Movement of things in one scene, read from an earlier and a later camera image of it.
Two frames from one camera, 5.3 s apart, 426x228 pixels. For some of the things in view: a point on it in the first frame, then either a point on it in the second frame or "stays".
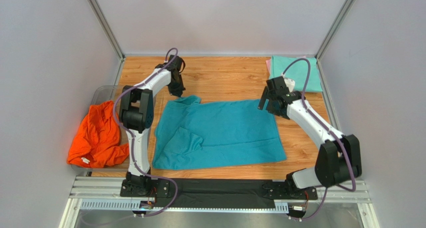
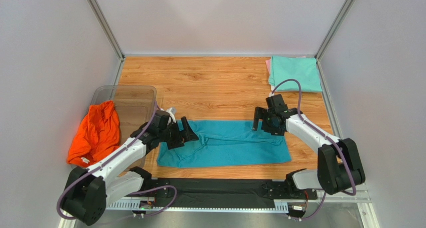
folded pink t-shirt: [269, 64] stays
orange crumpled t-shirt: [97, 143] stays
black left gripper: [177, 91] -> [187, 134]
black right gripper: [265, 98] -> [269, 121]
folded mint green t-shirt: [298, 71] stays
